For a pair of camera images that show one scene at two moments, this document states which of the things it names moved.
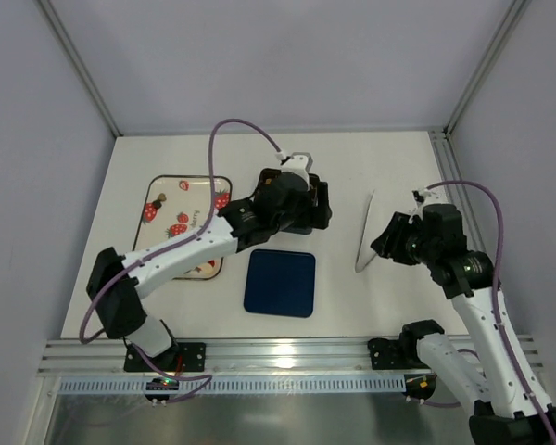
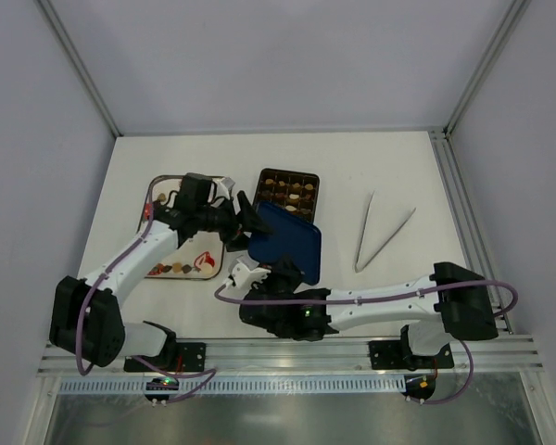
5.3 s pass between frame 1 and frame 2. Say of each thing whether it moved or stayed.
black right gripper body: moved
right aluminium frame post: stayed
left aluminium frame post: stayed
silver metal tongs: stayed
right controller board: stayed
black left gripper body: moved
